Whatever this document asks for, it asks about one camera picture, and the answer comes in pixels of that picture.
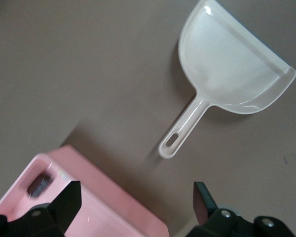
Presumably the beige plastic dustpan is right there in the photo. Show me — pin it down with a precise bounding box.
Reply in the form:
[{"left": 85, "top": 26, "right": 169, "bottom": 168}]
[{"left": 158, "top": 0, "right": 296, "bottom": 159}]

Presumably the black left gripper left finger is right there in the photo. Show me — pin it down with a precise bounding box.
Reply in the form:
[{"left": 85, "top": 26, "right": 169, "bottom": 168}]
[{"left": 0, "top": 180, "right": 83, "bottom": 237}]

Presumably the brown table mat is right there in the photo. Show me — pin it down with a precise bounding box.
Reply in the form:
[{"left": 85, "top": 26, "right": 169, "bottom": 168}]
[{"left": 0, "top": 0, "right": 296, "bottom": 237}]

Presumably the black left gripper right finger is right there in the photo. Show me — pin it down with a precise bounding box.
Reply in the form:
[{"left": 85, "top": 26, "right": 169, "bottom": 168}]
[{"left": 189, "top": 181, "right": 296, "bottom": 237}]

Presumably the pink plastic bin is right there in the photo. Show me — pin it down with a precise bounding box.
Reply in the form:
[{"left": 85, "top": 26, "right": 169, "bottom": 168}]
[{"left": 0, "top": 145, "right": 169, "bottom": 237}]

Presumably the dark brown cylindrical capacitor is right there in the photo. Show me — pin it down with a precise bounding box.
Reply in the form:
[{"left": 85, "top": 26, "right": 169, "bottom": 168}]
[{"left": 26, "top": 172, "right": 56, "bottom": 198}]

